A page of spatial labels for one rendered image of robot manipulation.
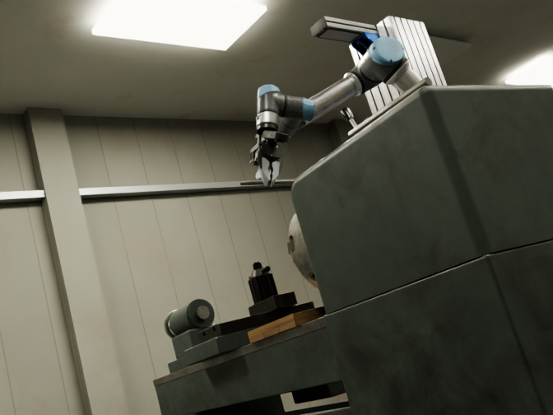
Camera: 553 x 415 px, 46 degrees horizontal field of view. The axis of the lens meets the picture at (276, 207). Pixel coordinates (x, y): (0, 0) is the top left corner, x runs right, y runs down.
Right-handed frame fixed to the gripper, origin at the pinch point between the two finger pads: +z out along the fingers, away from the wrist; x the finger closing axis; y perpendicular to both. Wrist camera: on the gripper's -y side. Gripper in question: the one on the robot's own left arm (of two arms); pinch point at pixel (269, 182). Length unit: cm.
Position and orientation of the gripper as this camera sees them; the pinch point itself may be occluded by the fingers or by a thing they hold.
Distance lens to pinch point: 201.0
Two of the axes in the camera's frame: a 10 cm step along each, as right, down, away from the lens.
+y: -5.0, 3.5, 8.0
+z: -0.2, 9.1, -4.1
